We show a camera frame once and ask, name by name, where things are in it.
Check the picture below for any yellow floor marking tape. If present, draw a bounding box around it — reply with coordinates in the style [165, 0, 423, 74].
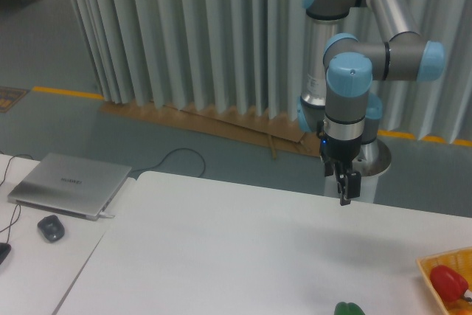
[32, 86, 104, 101]

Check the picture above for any pale green pleated curtain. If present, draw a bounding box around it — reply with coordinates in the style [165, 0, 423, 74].
[71, 0, 471, 142]

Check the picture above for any black laptop power cable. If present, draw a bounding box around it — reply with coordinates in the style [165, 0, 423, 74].
[127, 148, 207, 182]

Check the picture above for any red bell pepper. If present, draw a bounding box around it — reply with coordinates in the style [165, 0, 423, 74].
[429, 265, 471, 302]

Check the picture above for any orange woven basket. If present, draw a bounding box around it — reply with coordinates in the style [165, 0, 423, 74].
[416, 246, 471, 314]

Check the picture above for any orange fruit in basket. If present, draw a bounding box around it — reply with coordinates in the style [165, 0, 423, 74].
[451, 308, 472, 315]

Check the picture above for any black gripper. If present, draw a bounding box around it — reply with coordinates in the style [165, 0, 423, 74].
[316, 120, 361, 206]

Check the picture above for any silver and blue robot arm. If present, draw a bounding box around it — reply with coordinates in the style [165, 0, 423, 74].
[297, 0, 445, 205]

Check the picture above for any grey wireless mouse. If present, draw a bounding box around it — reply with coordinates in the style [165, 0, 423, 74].
[37, 215, 65, 243]

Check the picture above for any black wired mouse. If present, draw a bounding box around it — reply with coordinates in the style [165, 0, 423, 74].
[0, 242, 12, 264]

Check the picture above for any green bell pepper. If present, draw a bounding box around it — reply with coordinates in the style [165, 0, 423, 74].
[333, 302, 365, 315]

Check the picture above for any silver Huawei laptop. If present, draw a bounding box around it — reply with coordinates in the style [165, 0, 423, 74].
[8, 153, 131, 221]

